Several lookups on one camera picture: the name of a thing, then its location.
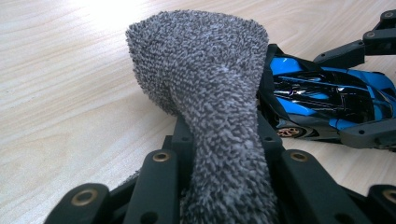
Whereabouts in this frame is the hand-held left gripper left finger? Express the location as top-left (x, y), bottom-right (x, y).
top-left (162, 114), bottom-right (196, 188)

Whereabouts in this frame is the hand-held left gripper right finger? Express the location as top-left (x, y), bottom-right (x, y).
top-left (256, 110), bottom-right (286, 175)

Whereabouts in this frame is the blue and black toy car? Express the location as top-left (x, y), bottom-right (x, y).
top-left (256, 43), bottom-right (396, 147)

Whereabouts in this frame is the grey terry cloth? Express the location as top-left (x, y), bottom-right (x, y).
top-left (125, 9), bottom-right (279, 224)

